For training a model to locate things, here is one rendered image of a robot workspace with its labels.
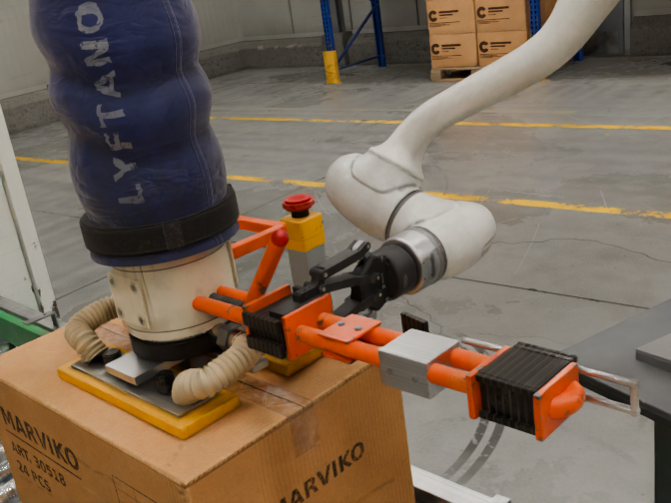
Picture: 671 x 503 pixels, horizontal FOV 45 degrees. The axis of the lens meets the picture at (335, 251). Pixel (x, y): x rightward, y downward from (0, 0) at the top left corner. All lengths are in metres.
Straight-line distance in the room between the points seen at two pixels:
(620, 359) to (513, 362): 0.76
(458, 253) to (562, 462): 1.47
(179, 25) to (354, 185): 0.39
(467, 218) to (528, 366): 0.46
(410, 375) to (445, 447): 1.80
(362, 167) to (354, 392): 0.36
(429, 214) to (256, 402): 0.38
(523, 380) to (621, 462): 1.82
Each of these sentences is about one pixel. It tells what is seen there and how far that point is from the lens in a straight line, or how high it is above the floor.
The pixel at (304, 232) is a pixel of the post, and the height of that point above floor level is 0.98.
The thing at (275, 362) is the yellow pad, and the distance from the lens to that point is 1.21.
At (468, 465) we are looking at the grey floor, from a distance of 2.60.
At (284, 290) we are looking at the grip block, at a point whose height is 1.11.
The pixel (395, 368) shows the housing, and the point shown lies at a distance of 0.90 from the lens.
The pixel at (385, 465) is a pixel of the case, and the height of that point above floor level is 0.77.
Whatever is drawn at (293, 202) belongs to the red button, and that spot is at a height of 1.04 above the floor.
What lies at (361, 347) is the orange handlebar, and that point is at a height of 1.09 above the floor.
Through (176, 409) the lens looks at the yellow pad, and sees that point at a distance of 1.13.
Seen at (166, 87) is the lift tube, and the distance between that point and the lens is 1.09.
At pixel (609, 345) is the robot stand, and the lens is 1.64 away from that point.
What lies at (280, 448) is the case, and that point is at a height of 0.91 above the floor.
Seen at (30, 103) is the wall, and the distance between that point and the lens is 10.72.
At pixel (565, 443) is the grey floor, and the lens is 2.68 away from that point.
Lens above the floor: 1.52
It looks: 20 degrees down
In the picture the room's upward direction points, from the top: 8 degrees counter-clockwise
